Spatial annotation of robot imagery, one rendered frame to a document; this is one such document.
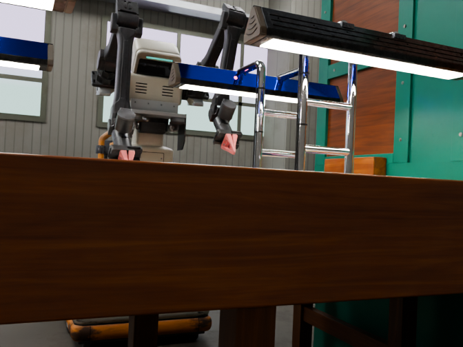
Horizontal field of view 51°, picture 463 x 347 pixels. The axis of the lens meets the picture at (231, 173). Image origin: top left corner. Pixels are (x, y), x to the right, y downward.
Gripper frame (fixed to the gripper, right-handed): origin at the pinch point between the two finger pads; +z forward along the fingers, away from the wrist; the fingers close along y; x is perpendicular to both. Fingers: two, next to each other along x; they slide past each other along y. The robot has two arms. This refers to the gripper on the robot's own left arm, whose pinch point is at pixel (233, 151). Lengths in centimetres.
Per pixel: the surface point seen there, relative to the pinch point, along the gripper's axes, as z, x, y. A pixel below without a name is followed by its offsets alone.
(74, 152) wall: -228, 182, -27
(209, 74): 0.0, -29.6, -18.4
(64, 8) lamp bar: 43, -60, -66
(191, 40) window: -303, 92, 75
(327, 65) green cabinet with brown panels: -38, -23, 48
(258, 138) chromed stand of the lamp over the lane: 24.3, -23.7, -7.0
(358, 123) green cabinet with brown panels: -4, -16, 50
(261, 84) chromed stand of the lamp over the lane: 14.0, -35.9, -7.1
